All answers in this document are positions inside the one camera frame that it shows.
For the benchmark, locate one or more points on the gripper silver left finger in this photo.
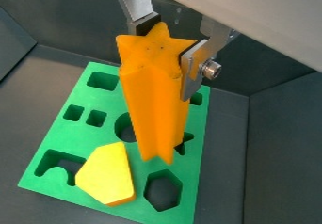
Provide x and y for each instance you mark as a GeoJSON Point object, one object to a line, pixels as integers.
{"type": "Point", "coordinates": [142, 17]}

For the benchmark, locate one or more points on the green foam shape-sorter block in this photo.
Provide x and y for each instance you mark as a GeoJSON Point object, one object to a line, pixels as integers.
{"type": "Point", "coordinates": [91, 121]}

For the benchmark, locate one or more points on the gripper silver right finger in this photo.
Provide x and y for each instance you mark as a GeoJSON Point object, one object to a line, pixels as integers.
{"type": "Point", "coordinates": [198, 58]}

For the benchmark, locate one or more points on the yellow star-profile bar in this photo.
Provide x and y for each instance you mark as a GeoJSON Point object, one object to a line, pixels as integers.
{"type": "Point", "coordinates": [151, 76]}

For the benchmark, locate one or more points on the yellow pentagon prism block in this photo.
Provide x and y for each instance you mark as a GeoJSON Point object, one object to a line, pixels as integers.
{"type": "Point", "coordinates": [105, 176]}

